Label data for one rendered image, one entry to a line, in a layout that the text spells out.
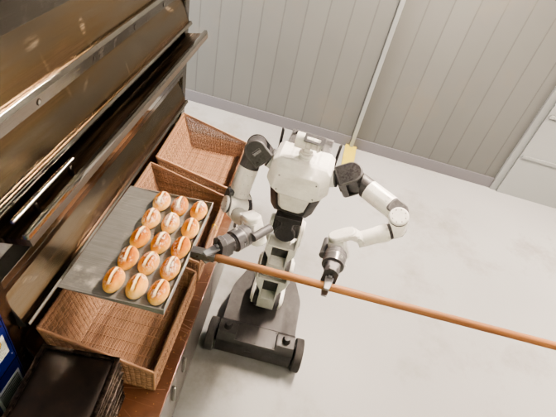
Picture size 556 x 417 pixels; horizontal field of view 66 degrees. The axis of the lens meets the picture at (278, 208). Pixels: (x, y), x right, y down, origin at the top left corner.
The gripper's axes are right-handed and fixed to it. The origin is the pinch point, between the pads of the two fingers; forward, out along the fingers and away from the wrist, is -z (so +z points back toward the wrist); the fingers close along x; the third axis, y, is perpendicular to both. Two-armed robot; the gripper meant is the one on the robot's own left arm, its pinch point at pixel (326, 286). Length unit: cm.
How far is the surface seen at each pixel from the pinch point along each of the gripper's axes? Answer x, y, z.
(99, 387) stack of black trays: 31, 62, -51
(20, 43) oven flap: -62, 107, -8
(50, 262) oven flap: 20, 104, -20
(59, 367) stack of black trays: 31, 79, -50
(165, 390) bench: 63, 48, -30
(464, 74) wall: 18, -67, 310
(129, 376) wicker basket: 56, 63, -34
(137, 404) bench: 63, 56, -40
